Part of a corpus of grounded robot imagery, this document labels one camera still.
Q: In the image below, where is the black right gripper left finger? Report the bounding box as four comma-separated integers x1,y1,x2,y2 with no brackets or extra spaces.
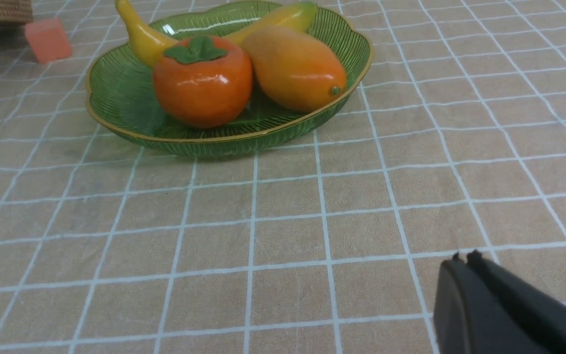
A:
433,253,549,354

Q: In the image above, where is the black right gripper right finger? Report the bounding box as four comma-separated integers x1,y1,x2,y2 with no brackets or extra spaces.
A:
466,250,566,354

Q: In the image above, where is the orange yellow mango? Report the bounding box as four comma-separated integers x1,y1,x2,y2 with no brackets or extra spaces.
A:
242,26,347,114

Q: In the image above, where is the orange persimmon green calyx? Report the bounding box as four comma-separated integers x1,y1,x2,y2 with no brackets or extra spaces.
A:
152,34,253,129

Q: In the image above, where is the yellow banana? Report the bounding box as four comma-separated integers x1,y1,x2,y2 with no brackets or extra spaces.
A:
114,0,318,68

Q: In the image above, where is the checkered beige tablecloth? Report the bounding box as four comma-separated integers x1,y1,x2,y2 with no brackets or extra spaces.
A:
0,0,566,354

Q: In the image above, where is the green glass leaf plate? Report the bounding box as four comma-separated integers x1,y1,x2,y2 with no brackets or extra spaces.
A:
86,7,374,158

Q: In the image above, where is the orange foam cube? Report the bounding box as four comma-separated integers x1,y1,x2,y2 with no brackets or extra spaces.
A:
23,17,72,63

